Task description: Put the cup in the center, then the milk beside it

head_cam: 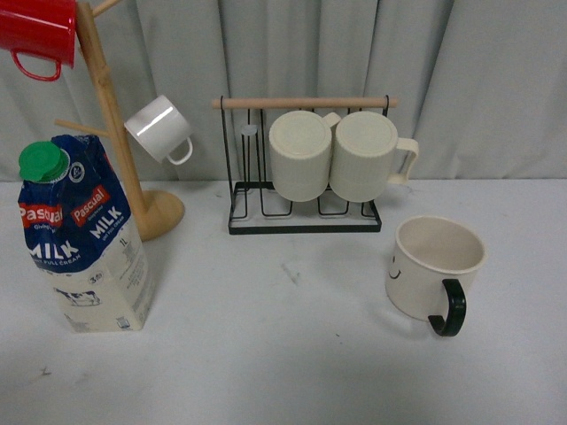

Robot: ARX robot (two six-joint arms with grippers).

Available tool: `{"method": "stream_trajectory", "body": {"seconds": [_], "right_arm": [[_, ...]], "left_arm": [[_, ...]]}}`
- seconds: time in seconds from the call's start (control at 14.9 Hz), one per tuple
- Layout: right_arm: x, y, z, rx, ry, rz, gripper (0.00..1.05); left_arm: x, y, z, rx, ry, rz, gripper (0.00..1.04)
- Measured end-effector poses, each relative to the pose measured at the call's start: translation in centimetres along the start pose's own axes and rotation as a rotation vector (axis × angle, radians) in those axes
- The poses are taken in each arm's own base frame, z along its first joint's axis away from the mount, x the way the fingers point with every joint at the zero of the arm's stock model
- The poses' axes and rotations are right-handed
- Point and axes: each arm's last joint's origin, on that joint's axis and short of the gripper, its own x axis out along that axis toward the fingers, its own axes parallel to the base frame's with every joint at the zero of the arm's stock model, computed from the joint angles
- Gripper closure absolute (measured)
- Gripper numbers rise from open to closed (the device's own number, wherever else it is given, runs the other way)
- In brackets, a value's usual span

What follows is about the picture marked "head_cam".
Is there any cream mug with black handle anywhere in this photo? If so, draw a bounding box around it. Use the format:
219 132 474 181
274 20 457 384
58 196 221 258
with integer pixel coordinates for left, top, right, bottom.
385 216 486 337

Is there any blue white milk carton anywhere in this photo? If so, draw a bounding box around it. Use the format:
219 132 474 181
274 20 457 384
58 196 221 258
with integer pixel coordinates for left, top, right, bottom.
18 135 155 333

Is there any cream ribbed mug left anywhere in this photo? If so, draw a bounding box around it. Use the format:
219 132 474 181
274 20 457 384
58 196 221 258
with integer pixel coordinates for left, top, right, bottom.
268 111 341 202

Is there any cream ribbed mug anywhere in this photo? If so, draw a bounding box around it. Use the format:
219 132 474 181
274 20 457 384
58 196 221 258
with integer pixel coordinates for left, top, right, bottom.
329 111 419 203
268 111 341 202

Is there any cream ribbed mug right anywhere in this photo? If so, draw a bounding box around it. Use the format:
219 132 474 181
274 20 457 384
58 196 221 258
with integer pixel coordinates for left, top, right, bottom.
329 111 419 203

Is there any wooden mug tree stand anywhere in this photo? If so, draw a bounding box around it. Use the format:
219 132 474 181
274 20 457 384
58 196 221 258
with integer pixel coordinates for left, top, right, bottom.
55 1 184 241

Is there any white ceramic mug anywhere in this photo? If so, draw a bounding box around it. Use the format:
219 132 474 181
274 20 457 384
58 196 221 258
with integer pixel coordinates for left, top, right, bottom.
124 96 194 166

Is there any red enamel mug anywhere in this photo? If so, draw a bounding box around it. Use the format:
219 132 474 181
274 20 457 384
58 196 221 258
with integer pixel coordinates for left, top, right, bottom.
1 0 76 82

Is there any black wire cup rack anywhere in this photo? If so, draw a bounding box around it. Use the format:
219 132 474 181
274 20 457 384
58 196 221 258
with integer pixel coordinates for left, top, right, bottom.
212 96 399 236

